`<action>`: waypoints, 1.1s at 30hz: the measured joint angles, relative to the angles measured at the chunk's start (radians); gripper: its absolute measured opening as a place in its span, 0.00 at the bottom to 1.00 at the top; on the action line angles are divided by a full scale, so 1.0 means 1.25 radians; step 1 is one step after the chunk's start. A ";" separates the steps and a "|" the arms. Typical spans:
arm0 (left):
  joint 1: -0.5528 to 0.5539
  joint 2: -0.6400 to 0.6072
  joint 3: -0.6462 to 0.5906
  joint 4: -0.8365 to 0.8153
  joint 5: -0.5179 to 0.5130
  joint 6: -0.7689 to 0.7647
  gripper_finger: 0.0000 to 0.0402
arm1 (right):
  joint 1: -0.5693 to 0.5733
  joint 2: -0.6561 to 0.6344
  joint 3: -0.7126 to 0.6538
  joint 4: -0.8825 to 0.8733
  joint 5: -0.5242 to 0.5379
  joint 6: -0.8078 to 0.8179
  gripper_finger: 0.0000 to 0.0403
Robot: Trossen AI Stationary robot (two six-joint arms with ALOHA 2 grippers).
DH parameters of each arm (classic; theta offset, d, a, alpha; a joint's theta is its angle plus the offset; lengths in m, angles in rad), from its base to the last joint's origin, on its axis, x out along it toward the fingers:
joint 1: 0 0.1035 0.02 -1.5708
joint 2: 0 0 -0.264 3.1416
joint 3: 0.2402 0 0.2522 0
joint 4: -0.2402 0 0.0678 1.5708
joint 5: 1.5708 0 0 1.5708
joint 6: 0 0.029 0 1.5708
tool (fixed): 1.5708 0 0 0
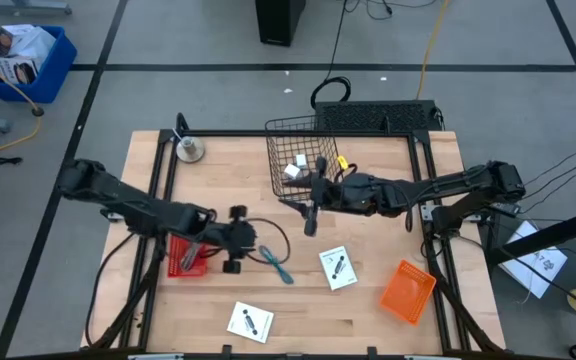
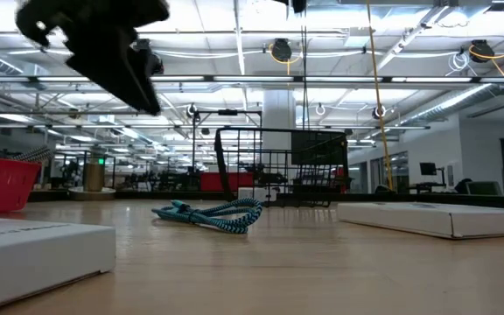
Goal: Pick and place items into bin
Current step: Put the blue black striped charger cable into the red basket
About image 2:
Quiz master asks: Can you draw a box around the rectangular desk screen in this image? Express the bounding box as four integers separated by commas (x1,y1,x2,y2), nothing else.
465,180,504,197

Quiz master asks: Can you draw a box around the black power cable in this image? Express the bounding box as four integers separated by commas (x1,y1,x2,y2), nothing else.
299,10,310,131

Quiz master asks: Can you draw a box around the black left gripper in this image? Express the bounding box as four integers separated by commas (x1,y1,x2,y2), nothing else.
15,0,170,116

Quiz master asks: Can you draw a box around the black ceiling cord reel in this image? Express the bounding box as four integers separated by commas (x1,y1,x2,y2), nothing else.
469,38,496,64
134,38,165,75
269,38,294,63

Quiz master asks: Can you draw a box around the yellow power cable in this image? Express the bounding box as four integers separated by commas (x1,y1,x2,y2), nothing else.
365,0,394,191

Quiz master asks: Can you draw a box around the black background station frame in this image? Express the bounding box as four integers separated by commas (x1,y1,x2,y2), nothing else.
192,108,263,176

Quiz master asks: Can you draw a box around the red plastic basket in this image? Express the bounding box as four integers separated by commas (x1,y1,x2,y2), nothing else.
0,155,43,217

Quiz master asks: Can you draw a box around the black wire basket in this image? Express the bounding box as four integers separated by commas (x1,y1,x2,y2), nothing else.
214,127,349,208

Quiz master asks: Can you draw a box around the teal braided cable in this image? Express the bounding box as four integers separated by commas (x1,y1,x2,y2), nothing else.
150,197,264,235

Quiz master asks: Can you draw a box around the white building column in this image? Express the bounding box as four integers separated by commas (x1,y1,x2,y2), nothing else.
262,89,297,152

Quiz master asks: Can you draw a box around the long ceiling light strip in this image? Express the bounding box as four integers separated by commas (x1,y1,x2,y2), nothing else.
0,74,504,84

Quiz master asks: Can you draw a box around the red background bin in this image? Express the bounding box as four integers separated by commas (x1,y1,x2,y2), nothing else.
199,171,256,193

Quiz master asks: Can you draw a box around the black office chair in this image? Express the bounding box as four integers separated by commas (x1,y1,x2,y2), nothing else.
454,178,474,195

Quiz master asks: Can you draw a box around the black aluminium rig frame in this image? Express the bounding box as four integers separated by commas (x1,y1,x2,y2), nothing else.
28,188,504,212

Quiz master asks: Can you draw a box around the white box green edge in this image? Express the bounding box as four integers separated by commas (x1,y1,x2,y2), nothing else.
337,201,504,241
0,217,116,314

